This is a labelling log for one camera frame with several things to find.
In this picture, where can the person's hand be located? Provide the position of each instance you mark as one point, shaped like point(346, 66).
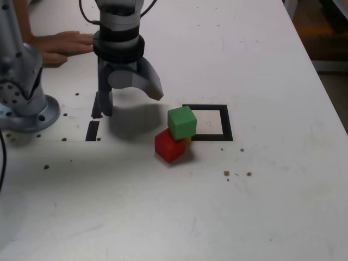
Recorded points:
point(65, 44)

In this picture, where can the grey metal post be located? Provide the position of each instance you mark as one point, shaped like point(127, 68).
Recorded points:
point(291, 8)

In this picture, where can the black tape square outline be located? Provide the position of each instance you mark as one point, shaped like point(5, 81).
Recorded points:
point(227, 122)

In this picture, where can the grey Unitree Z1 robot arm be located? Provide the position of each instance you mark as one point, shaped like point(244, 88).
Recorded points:
point(19, 87)

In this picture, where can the green cube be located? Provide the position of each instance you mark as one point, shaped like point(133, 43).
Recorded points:
point(182, 125)

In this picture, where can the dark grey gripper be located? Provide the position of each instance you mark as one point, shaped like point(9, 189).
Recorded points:
point(122, 66)

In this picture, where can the black tape strip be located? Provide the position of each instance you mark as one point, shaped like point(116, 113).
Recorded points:
point(92, 131)

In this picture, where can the red cube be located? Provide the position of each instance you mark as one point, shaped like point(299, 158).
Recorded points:
point(168, 149)

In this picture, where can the yellow cube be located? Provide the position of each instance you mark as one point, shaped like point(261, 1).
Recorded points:
point(189, 140)

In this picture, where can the person's forearm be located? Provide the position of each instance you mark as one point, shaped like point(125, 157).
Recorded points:
point(25, 21)

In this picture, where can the grey metal bar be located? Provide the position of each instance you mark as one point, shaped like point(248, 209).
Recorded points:
point(331, 66)

